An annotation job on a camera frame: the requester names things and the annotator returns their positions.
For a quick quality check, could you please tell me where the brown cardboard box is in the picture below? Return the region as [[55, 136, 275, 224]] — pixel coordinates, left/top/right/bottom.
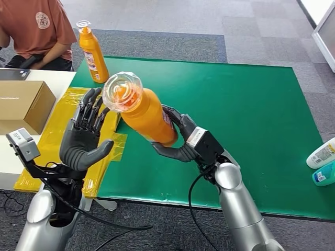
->
[[0, 81, 57, 135]]

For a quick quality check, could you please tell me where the yellow plastic bag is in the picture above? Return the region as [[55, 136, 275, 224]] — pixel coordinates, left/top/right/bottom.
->
[[13, 86, 129, 199]]

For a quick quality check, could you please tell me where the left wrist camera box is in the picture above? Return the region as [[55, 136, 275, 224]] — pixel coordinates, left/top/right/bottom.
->
[[5, 128, 41, 164]]

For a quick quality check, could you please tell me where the black floor cable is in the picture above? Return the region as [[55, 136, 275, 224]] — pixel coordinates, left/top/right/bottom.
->
[[0, 189, 26, 219]]

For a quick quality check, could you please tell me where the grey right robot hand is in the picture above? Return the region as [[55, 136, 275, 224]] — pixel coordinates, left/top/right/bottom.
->
[[152, 104, 200, 163]]

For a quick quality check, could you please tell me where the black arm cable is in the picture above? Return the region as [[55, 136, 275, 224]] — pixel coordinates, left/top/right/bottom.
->
[[26, 159, 154, 251], [188, 163, 221, 251]]

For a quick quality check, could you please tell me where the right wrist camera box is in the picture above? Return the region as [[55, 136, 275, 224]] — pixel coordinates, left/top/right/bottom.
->
[[186, 126, 225, 166]]

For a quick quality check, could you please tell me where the green table mat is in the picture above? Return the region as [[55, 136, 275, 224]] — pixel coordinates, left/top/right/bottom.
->
[[70, 56, 335, 222]]

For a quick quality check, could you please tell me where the dark laptop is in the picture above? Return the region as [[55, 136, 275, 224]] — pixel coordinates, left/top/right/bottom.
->
[[0, 69, 31, 81]]

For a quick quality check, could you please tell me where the teal plastic bottle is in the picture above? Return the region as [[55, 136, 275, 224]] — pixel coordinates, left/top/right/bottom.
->
[[312, 161, 335, 188]]

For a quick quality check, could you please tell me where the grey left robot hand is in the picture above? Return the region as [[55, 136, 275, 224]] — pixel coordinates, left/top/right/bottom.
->
[[59, 87, 115, 172]]

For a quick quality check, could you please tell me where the white framed board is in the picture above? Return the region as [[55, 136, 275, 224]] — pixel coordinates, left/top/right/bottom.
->
[[312, 1, 335, 74]]

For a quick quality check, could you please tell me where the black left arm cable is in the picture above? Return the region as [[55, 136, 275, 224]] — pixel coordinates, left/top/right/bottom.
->
[[26, 159, 154, 251]]

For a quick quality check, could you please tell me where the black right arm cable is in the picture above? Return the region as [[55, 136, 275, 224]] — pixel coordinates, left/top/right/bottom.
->
[[188, 163, 221, 251]]

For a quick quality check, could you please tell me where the white plastic bottle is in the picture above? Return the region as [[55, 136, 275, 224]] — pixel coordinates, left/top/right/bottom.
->
[[306, 138, 335, 170]]

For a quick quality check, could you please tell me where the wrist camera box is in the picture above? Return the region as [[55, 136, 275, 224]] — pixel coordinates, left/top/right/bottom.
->
[[5, 128, 41, 164], [186, 126, 225, 166]]

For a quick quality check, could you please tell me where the orange bottle with clear cap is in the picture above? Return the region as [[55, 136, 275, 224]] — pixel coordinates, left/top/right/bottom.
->
[[76, 19, 110, 84], [102, 72, 179, 148]]

